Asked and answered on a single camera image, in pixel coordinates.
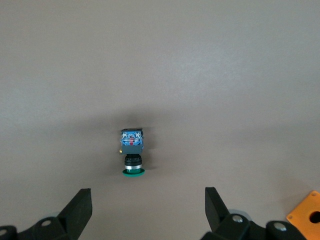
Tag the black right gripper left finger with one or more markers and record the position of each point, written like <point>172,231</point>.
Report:
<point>70,220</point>

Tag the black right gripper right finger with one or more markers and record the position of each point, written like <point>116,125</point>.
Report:
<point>220,220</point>

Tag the green push button switch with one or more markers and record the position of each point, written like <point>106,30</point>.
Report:
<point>132,147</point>

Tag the orange box with black base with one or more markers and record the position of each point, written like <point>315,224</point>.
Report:
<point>302,215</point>

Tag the brown table cover mat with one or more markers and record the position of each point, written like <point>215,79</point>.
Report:
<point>160,62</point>

